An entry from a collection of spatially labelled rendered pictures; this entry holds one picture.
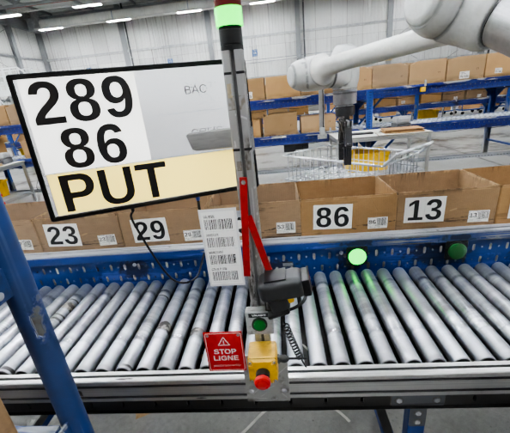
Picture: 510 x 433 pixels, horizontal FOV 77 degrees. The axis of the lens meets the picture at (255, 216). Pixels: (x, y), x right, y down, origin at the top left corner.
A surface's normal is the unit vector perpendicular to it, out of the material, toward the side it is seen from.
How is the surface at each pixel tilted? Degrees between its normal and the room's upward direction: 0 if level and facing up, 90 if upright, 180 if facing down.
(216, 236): 90
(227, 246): 90
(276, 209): 90
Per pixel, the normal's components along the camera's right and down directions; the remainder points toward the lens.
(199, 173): 0.28, 0.25
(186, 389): -0.06, 0.36
